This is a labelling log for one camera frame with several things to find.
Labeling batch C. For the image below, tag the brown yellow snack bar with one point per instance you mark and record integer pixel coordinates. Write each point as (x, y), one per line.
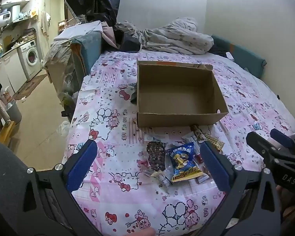
(215, 143)

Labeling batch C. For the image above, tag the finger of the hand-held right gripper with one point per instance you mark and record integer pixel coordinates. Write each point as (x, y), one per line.
(259, 145)
(281, 137)

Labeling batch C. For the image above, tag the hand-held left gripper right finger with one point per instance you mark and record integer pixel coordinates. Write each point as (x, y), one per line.
(215, 168)

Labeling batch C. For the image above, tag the small white object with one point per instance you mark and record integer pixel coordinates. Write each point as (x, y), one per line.
(229, 56)

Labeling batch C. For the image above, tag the pink cloth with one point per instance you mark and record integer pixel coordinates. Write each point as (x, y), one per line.
(109, 38)

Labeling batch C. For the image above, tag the white washing machine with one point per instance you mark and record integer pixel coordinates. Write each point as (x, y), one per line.
(30, 56)

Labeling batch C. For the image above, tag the small red snack packet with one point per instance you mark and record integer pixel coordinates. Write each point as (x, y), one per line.
(199, 162)

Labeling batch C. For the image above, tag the crumpled grey duvet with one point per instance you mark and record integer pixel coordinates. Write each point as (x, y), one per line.
(172, 36)

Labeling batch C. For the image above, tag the teal bed end panel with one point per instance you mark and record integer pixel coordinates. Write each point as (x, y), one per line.
(88, 49)

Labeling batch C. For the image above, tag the dark brown snack packet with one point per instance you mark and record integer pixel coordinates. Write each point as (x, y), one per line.
(156, 156)

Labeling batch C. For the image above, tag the white water heater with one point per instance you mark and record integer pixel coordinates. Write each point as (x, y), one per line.
(5, 16)

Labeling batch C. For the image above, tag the teal headboard cushion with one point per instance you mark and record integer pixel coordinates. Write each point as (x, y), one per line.
(241, 54)

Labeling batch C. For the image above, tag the small black object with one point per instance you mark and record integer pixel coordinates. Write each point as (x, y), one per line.
(134, 95)

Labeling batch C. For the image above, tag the yellow stool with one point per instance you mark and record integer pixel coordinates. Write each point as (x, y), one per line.
(5, 131)

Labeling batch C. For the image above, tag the clear plastic bag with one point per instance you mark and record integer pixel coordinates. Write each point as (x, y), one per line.
(64, 128)

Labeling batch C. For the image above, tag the blue yellow snack packet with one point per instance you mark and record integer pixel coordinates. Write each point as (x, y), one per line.
(183, 162)

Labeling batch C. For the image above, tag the small white snack packet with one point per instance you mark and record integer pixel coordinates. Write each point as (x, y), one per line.
(163, 179)

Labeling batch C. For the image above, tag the black hanging cloth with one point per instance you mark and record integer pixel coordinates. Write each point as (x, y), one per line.
(93, 0)

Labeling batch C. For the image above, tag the person's left hand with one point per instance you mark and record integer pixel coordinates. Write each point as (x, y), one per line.
(143, 233)

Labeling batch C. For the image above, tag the grey trash bin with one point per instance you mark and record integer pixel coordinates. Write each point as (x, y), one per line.
(14, 111)

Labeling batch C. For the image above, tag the small brown snack packet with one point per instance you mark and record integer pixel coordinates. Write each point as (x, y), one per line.
(197, 132)

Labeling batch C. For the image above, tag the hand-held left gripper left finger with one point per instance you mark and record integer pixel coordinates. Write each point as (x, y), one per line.
(81, 168)

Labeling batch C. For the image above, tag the pink printed bedsheet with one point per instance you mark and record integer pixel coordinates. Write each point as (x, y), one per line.
(127, 137)

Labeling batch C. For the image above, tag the plastic covered cardboard box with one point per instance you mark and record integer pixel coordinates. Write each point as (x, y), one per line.
(61, 66)

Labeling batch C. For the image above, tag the brown cardboard box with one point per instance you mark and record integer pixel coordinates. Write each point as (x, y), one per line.
(177, 93)

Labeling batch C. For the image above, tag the brown floor mat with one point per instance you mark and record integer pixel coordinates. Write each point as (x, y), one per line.
(30, 86)

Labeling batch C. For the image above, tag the white hanging towel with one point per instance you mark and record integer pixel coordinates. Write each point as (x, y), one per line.
(44, 22)

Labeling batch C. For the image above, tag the white kitchen cabinet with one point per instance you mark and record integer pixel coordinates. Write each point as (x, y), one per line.
(7, 71)

